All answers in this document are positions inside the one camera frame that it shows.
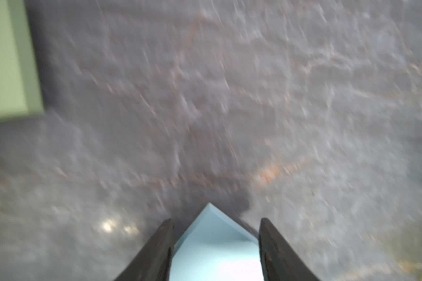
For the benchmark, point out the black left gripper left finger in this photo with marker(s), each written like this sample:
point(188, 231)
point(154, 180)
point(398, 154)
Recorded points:
point(153, 262)

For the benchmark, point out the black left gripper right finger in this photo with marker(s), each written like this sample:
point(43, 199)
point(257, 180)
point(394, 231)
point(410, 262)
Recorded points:
point(279, 261)

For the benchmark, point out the light blue memo pad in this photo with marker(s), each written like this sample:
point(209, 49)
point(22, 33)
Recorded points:
point(216, 248)

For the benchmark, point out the light green memo pad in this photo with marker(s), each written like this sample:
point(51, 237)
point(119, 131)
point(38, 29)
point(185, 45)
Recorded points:
point(20, 90)

